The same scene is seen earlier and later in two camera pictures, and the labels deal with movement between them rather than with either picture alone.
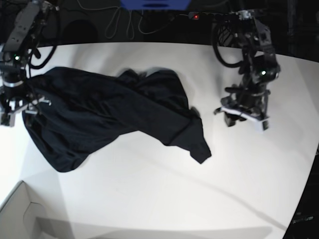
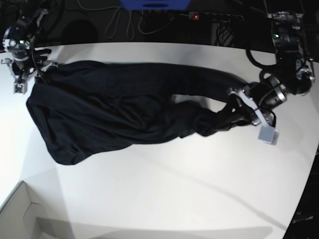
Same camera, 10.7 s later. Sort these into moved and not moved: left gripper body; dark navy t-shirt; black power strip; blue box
Moved: left gripper body; dark navy t-shirt
Not moved: blue box; black power strip
